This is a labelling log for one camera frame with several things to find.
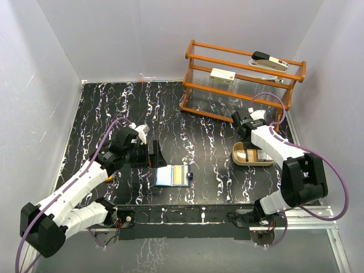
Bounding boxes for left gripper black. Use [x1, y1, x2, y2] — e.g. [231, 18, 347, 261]
[124, 140, 167, 168]

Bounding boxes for black beige stapler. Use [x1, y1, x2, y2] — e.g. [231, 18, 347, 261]
[249, 51, 288, 72]

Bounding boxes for beige plastic tray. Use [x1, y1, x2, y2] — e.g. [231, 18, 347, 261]
[231, 142, 275, 167]

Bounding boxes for blue card holder wallet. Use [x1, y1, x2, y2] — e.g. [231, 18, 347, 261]
[154, 165, 193, 188]

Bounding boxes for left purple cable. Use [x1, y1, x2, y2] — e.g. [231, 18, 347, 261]
[14, 117, 134, 272]

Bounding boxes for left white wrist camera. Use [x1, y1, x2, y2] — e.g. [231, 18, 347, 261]
[129, 123, 150, 144]

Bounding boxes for white staples box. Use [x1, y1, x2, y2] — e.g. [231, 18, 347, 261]
[209, 68, 236, 84]

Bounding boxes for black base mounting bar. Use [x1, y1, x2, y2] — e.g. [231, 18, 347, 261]
[85, 203, 288, 241]

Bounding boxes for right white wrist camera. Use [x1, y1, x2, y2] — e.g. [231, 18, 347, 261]
[248, 107, 266, 121]

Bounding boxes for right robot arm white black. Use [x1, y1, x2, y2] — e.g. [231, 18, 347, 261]
[231, 111, 328, 226]

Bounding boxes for white cards in tray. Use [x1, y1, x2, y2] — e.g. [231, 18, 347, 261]
[257, 150, 274, 162]

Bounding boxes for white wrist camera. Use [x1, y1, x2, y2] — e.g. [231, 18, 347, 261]
[248, 107, 266, 121]
[129, 123, 150, 144]

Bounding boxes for orange wooden shelf rack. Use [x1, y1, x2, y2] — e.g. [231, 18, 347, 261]
[180, 40, 307, 122]

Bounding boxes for yellow black striped card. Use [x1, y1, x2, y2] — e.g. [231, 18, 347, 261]
[237, 149, 257, 163]

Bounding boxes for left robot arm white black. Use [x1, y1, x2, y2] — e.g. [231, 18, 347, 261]
[20, 125, 167, 258]

